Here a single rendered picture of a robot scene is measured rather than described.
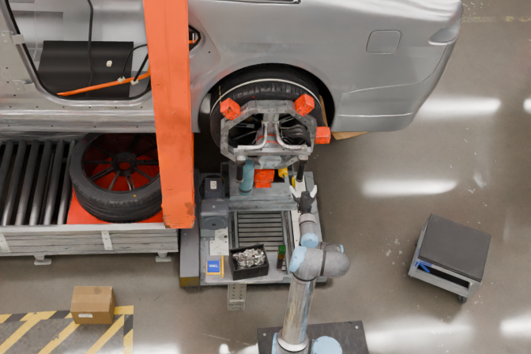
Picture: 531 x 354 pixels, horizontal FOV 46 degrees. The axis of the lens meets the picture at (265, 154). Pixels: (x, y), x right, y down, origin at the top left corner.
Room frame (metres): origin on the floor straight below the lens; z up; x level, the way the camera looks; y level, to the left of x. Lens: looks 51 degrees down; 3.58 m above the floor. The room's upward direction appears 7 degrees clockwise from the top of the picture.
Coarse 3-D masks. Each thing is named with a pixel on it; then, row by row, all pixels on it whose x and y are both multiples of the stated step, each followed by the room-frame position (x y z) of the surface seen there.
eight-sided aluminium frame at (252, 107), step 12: (240, 108) 2.34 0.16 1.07; (252, 108) 2.30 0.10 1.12; (264, 108) 2.31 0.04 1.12; (276, 108) 2.32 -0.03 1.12; (288, 108) 2.33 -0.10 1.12; (228, 120) 2.32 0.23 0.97; (240, 120) 2.29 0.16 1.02; (300, 120) 2.35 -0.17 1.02; (312, 120) 2.39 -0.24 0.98; (312, 132) 2.35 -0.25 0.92; (312, 144) 2.36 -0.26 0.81; (228, 156) 2.28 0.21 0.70; (288, 156) 2.38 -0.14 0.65; (264, 168) 2.32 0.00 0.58; (276, 168) 2.33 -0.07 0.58
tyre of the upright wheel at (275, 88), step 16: (256, 64) 2.59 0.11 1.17; (272, 64) 2.60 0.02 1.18; (224, 80) 2.54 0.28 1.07; (240, 80) 2.49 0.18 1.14; (288, 80) 2.50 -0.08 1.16; (304, 80) 2.58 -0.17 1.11; (224, 96) 2.42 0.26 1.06; (240, 96) 2.38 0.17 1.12; (256, 96) 2.39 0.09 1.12; (272, 96) 2.40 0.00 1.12; (288, 96) 2.41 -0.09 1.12; (320, 112) 2.45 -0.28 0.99
